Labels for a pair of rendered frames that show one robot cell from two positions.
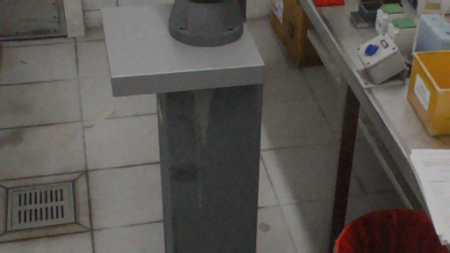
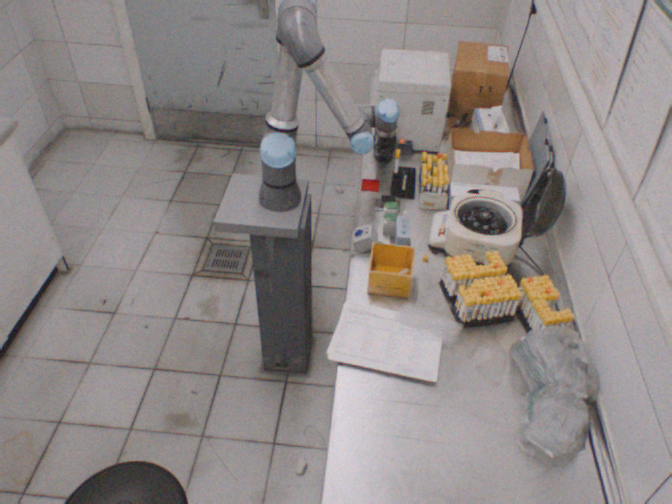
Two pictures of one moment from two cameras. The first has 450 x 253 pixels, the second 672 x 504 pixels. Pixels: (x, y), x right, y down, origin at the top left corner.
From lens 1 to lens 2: 0.80 m
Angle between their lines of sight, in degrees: 18
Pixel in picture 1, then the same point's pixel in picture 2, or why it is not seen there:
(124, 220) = not seen: hidden behind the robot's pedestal
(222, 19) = (282, 198)
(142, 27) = (247, 191)
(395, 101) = (363, 266)
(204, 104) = (270, 241)
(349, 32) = (368, 213)
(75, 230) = (239, 278)
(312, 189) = not seen: hidden behind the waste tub
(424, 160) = (350, 308)
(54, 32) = not seen: hidden behind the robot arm
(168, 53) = (250, 211)
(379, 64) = (359, 242)
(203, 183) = (272, 280)
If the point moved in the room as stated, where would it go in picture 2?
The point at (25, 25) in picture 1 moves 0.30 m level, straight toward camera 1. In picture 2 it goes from (257, 138) to (251, 163)
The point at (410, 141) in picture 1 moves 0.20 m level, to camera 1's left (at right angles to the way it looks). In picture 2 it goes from (354, 294) to (296, 275)
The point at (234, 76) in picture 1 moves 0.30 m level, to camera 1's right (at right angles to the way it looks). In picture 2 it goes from (280, 232) to (362, 257)
